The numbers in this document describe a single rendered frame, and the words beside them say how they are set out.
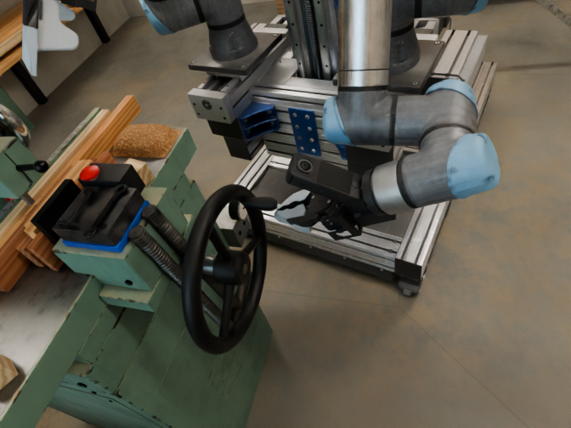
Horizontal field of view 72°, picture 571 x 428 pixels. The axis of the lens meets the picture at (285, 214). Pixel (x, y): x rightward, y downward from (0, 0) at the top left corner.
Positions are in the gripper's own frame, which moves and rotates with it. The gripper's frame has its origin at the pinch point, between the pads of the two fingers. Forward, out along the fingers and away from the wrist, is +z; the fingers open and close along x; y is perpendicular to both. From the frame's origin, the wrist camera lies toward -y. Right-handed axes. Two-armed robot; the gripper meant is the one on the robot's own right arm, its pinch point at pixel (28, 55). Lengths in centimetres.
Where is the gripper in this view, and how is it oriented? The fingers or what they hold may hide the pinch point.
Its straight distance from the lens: 66.7
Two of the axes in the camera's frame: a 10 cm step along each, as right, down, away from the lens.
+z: -3.5, 7.9, 5.1
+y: 8.4, 0.3, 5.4
